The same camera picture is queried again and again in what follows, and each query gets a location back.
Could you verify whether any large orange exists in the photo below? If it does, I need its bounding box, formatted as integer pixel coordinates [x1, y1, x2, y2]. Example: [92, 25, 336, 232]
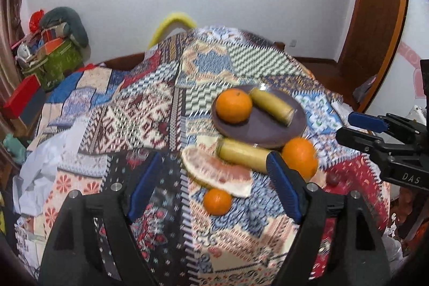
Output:
[215, 88, 253, 124]
[281, 137, 319, 181]

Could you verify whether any orange box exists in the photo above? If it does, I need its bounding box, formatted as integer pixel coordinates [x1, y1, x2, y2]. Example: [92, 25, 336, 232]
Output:
[36, 37, 65, 54]

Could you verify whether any white bag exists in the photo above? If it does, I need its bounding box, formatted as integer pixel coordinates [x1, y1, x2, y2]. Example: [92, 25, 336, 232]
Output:
[406, 105, 427, 126]

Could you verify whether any white cloth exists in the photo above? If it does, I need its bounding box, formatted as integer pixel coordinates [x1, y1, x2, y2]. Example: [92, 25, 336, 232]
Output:
[13, 123, 88, 216]

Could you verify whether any grey cloth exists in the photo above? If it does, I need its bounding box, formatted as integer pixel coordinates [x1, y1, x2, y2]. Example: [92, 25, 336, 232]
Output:
[353, 76, 378, 102]

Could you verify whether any patchwork printed blanket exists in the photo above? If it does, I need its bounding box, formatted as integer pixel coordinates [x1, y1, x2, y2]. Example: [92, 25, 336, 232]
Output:
[13, 26, 393, 286]

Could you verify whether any wooden bed frame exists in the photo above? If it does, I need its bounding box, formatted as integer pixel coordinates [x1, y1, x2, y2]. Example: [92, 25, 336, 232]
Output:
[101, 51, 149, 71]

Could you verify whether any dark purple round plate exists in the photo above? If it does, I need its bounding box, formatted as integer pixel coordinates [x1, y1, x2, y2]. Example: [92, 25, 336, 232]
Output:
[211, 85, 307, 149]

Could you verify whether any teal plush toy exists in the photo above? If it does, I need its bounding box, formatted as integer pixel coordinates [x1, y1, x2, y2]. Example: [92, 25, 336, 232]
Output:
[3, 133, 28, 163]

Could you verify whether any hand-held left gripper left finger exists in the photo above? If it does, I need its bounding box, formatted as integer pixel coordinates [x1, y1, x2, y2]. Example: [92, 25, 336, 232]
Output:
[38, 152, 165, 286]

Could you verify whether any red box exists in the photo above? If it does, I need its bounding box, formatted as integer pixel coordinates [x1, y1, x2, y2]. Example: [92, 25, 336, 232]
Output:
[3, 74, 40, 119]

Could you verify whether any pomelo wedge with rind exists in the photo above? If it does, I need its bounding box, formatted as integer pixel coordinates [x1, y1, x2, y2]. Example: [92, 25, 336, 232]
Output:
[182, 147, 253, 198]

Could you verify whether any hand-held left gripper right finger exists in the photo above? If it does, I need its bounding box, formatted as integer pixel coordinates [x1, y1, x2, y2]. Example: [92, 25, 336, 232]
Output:
[266, 151, 391, 286]

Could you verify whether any wooden door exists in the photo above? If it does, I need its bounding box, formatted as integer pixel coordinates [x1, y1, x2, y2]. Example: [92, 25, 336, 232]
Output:
[335, 0, 410, 112]

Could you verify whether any small tangerine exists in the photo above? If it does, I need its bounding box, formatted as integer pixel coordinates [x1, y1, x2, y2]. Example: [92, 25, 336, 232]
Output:
[203, 189, 233, 216]

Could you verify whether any brown patterned curtain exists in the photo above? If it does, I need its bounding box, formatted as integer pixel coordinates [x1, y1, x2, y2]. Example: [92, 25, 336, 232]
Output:
[0, 0, 28, 126]

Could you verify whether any red gift bow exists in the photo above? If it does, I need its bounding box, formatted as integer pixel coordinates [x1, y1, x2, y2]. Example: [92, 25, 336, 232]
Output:
[29, 9, 46, 32]

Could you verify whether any pink wall sticker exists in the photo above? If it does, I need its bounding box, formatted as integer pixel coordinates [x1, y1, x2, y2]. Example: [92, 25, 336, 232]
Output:
[399, 41, 423, 99]

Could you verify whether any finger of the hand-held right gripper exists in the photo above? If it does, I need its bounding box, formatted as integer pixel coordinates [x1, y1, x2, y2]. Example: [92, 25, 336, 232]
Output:
[336, 127, 429, 188]
[348, 112, 429, 144]

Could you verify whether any green printed bag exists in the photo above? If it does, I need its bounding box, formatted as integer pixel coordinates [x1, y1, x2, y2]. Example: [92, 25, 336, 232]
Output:
[22, 38, 84, 89]

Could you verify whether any yellow banana piece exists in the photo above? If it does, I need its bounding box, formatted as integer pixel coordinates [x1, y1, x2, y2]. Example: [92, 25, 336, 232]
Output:
[249, 87, 297, 127]
[216, 138, 273, 173]

